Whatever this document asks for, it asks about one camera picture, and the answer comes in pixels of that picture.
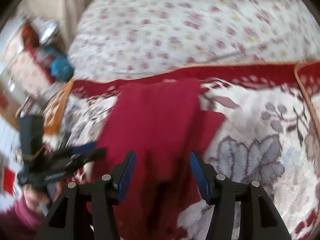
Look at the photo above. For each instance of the orange white plush blanket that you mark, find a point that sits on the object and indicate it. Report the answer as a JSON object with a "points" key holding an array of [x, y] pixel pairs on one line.
{"points": [[54, 111]]}

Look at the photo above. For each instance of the beige curtain fabric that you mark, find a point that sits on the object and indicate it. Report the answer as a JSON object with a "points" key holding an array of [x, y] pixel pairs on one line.
{"points": [[65, 12]]}

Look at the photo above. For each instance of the maroon sleeve forearm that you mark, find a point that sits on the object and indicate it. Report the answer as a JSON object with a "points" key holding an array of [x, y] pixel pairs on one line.
{"points": [[20, 222]]}

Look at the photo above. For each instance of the person's left hand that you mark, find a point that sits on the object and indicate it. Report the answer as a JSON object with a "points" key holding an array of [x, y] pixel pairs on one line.
{"points": [[36, 200]]}

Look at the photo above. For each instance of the red white floral plush blanket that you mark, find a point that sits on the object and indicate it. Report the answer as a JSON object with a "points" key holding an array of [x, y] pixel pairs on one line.
{"points": [[270, 133]]}

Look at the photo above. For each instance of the white rose print quilt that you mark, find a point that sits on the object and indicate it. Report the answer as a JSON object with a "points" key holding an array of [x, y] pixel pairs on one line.
{"points": [[137, 38]]}

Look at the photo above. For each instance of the silver foil bag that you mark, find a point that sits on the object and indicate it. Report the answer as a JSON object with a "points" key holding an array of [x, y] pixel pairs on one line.
{"points": [[48, 31]]}

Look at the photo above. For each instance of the dark red knit garment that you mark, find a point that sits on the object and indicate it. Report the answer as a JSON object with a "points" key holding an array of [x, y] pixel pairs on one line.
{"points": [[163, 124]]}

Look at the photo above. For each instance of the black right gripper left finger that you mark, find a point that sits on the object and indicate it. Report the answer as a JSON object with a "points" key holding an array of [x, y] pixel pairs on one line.
{"points": [[86, 211]]}

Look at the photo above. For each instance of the blue plastic bag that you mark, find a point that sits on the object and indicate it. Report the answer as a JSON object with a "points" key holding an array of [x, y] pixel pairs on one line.
{"points": [[60, 68]]}

